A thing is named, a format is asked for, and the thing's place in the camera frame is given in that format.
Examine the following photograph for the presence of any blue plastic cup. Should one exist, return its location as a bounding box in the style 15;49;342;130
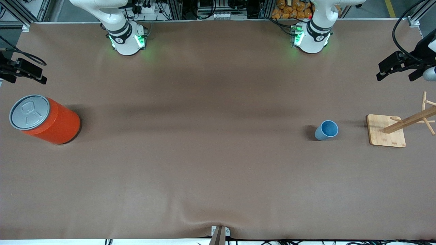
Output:
314;120;339;141

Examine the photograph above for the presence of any bamboo cup rack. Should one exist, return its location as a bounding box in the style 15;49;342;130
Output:
366;91;436;148

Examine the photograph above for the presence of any orange can with grey lid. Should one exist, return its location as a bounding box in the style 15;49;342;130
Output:
9;94;81;145

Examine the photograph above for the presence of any orange mesh bag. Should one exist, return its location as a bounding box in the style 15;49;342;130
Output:
271;0;342;19

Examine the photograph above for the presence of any white power strip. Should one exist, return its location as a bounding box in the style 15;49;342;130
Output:
135;3;158;15

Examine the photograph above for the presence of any brown table mat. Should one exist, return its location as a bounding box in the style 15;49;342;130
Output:
0;19;436;240

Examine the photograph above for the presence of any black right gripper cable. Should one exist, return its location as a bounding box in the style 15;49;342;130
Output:
0;36;47;66

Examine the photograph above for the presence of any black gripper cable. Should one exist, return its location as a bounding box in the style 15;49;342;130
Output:
0;36;47;66
392;0;424;65

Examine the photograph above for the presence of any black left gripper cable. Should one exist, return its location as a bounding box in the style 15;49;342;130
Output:
392;0;424;65

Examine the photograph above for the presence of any aluminium frame strut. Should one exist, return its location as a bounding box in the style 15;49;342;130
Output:
0;0;51;28
166;0;183;20
258;0;275;19
407;0;436;28

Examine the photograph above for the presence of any grey bracket with brown post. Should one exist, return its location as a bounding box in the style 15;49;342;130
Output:
208;225;231;245

